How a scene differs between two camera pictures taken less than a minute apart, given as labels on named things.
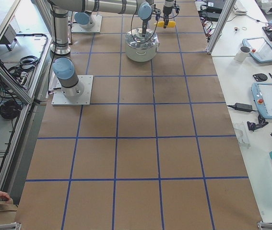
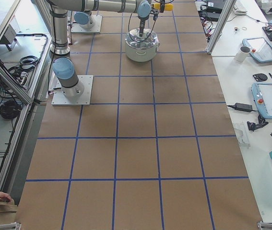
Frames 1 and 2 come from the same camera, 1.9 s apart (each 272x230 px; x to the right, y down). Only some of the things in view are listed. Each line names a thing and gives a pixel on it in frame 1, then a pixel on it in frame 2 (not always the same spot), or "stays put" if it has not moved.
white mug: x=242 y=54 stays put
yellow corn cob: x=160 y=24 -> x=168 y=6
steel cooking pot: x=142 y=55 stays put
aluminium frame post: x=221 y=25 stays put
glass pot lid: x=134 y=38 stays put
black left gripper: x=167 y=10 -> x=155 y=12
